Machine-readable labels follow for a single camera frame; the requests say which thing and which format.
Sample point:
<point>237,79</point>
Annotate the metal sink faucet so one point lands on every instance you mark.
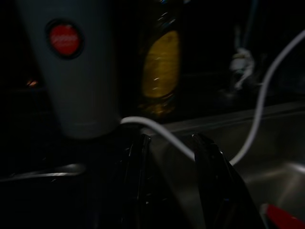
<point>241,59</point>

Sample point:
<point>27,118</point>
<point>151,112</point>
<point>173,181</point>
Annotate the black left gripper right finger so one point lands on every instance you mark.
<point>219,190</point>

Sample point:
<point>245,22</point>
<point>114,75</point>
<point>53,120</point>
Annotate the stainless steel sink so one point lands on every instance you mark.
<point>269,133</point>

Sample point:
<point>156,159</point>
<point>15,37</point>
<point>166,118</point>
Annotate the grey water filter pitcher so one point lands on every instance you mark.
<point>76,83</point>

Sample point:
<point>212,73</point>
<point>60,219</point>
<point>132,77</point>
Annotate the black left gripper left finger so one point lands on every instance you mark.
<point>131,186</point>

